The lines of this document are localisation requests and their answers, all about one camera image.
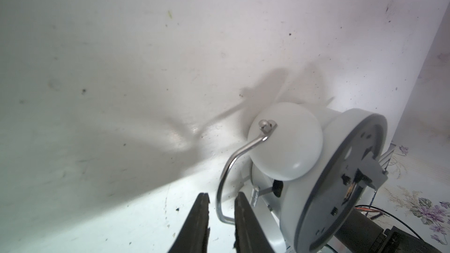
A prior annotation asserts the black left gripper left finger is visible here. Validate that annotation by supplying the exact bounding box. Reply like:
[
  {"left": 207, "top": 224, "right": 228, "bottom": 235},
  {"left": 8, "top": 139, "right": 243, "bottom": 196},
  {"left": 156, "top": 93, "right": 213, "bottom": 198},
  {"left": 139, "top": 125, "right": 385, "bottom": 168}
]
[{"left": 168, "top": 193, "right": 210, "bottom": 253}]

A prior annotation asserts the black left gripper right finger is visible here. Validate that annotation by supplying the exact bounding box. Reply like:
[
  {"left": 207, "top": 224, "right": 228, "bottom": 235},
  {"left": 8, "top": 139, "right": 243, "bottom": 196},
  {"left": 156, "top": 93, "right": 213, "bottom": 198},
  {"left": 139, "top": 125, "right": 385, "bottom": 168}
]
[{"left": 234, "top": 192, "right": 275, "bottom": 253}]

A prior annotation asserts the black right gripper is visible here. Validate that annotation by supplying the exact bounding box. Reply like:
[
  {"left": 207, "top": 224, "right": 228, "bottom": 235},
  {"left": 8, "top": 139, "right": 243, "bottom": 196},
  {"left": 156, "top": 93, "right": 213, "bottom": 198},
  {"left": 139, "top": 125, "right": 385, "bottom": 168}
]
[{"left": 335, "top": 210, "right": 439, "bottom": 253}]

